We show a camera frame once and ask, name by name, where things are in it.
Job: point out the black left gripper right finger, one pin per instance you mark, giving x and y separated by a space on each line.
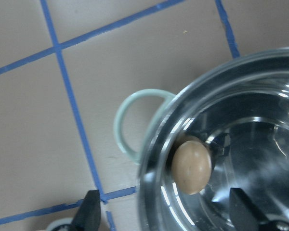
244 214

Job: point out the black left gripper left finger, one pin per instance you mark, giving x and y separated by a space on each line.
88 217

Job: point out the brown egg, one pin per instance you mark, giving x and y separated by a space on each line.
191 167

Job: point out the pale green steel pot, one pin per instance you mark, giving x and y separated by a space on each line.
240 112

